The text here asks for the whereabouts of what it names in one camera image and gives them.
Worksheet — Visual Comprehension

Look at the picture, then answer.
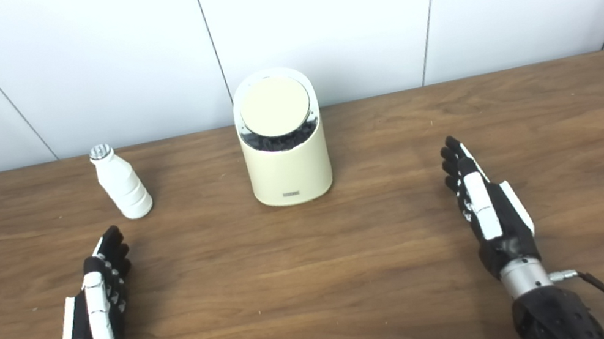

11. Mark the small white plastic bottle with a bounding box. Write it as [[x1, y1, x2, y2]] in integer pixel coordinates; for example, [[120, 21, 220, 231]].
[[88, 137, 156, 225]]

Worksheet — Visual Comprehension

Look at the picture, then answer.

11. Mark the black bin liner bag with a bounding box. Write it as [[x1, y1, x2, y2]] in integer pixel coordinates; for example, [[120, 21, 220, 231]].
[[239, 117, 323, 158]]

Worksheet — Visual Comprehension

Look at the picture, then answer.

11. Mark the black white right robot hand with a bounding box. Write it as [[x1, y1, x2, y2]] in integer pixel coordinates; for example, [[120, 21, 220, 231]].
[[436, 124, 543, 286]]

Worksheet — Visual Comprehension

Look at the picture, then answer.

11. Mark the cream-colored cylindrical bin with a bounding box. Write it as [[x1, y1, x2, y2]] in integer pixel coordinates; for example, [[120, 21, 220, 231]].
[[226, 61, 338, 213]]

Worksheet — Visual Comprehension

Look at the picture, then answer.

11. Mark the round cream bin lid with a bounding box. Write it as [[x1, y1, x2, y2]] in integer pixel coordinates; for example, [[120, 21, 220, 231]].
[[235, 71, 315, 143]]

